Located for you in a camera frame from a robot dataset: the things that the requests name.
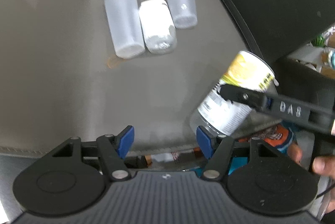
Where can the tall frosted plastic cup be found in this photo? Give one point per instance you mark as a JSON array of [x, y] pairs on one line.
[[125, 28]]

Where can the person's right hand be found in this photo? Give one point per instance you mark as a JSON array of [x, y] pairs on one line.
[[322, 165]]

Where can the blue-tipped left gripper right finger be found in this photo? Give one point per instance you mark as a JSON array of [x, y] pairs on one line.
[[218, 151]]

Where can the orange rubber band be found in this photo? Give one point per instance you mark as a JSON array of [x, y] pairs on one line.
[[114, 61]]

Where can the small toy figurines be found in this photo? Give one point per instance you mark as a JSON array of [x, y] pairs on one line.
[[327, 47]]

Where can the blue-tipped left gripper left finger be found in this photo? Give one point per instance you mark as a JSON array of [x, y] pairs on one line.
[[112, 150]]

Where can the white-labelled clear cup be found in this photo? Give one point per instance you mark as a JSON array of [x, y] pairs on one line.
[[159, 31]]

